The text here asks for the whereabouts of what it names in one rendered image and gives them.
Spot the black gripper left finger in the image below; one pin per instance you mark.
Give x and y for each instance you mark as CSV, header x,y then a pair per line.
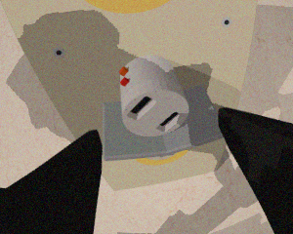
x,y
60,197

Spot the white cylinder with slotted end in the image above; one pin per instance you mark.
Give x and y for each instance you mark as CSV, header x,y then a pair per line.
x,y
153,101

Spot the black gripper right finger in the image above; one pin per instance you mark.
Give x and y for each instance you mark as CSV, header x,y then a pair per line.
x,y
263,149

